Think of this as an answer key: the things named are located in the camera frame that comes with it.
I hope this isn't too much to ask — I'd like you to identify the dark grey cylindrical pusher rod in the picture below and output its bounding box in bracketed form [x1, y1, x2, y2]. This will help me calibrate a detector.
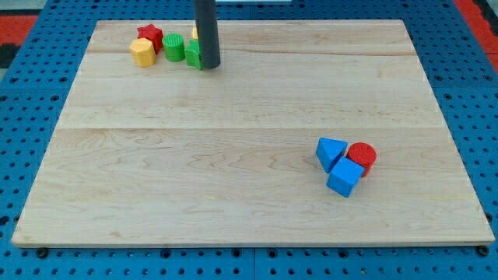
[193, 0, 221, 69]

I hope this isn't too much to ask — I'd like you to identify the green star block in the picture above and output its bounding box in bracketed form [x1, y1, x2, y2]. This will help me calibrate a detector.
[184, 39, 203, 70]

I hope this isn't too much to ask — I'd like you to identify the red star block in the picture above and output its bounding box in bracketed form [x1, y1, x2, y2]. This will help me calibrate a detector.
[137, 23, 163, 54]

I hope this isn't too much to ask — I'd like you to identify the blue triangle block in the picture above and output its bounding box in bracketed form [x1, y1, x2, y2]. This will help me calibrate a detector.
[316, 138, 348, 173]

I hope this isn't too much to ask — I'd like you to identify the yellow block behind rod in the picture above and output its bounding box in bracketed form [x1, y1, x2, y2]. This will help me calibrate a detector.
[191, 27, 198, 40]

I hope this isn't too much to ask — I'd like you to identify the green cylinder block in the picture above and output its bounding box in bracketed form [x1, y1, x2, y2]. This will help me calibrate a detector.
[162, 33, 185, 62]

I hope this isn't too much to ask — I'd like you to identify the yellow hexagon block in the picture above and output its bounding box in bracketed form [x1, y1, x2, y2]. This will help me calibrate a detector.
[129, 38, 156, 67]

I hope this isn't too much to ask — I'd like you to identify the light wooden board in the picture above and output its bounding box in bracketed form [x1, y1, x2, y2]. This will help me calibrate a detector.
[12, 19, 495, 248]

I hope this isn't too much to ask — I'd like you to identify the red cylinder block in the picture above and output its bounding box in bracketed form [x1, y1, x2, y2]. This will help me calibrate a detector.
[346, 142, 377, 177]

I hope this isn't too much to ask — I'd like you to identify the blue cube block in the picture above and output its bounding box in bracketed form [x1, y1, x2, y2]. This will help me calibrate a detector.
[326, 157, 364, 198]

